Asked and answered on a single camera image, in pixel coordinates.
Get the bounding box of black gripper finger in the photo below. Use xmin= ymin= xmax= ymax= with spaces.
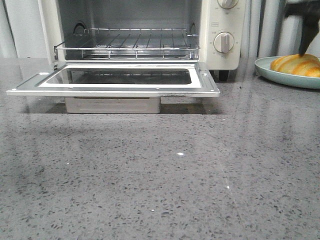
xmin=284 ymin=0 xmax=320 ymax=55

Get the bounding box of golden croissant bread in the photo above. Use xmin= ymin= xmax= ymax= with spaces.
xmin=270 ymin=54 xmax=320 ymax=78

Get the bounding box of oven glass door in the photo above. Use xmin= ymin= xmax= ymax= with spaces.
xmin=7 ymin=62 xmax=220 ymax=98

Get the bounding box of upper oven control knob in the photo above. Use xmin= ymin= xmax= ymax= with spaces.
xmin=217 ymin=0 xmax=238 ymax=10

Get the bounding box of oven control knob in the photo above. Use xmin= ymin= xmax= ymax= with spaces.
xmin=217 ymin=0 xmax=238 ymax=10
xmin=213 ymin=32 xmax=235 ymax=54

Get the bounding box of lower oven control knob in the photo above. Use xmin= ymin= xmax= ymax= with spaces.
xmin=213 ymin=32 xmax=235 ymax=54

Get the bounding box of white Toshiba toaster oven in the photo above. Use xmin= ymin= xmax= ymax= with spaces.
xmin=37 ymin=0 xmax=247 ymax=115

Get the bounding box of grey curtain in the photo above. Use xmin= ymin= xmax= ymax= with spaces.
xmin=0 ymin=0 xmax=320 ymax=60

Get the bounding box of light green plate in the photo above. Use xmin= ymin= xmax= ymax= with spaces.
xmin=254 ymin=56 xmax=320 ymax=90

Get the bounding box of metal wire oven rack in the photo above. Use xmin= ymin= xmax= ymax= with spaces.
xmin=54 ymin=28 xmax=200 ymax=61

